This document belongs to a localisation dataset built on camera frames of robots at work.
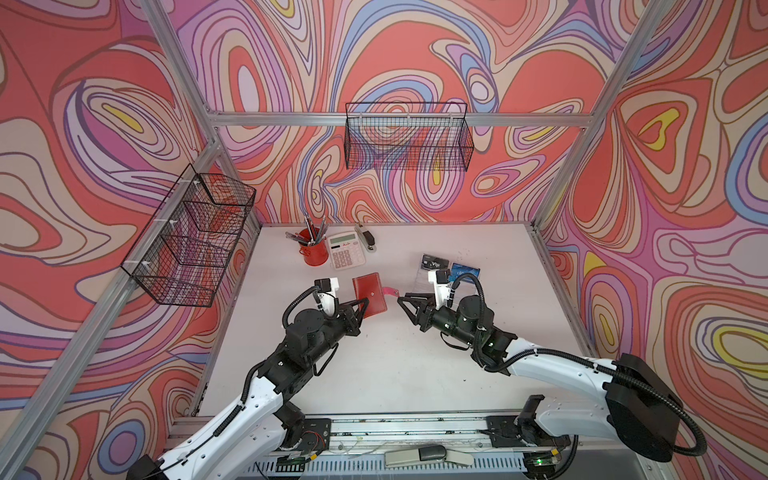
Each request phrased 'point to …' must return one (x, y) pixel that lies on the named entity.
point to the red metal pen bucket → (315, 255)
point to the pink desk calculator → (346, 250)
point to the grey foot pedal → (427, 455)
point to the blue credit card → (458, 270)
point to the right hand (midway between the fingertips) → (404, 305)
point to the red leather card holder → (369, 286)
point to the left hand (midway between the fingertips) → (373, 301)
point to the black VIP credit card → (434, 263)
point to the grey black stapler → (366, 238)
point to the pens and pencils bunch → (307, 236)
